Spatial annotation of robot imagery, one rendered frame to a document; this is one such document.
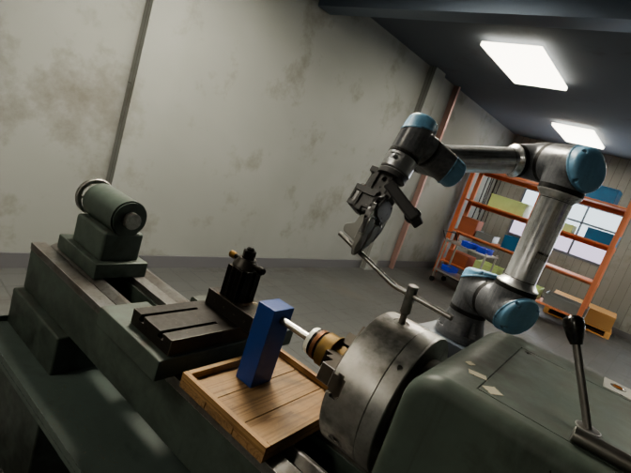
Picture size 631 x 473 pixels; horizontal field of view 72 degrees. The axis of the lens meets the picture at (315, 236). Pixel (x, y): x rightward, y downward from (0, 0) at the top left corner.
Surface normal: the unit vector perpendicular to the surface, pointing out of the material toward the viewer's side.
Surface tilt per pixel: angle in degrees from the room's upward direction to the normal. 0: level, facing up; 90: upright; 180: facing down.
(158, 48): 90
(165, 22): 90
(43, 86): 90
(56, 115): 90
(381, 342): 36
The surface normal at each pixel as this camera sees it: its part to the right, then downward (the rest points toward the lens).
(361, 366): -0.34, -0.50
